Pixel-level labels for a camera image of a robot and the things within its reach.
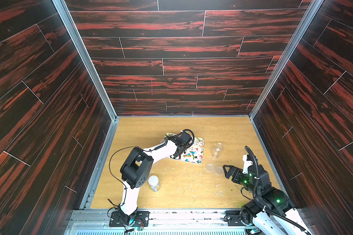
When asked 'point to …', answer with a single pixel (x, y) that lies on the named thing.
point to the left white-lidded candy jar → (153, 182)
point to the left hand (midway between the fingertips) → (164, 141)
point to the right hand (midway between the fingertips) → (233, 167)
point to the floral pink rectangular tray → (193, 152)
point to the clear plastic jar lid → (210, 168)
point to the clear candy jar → (218, 148)
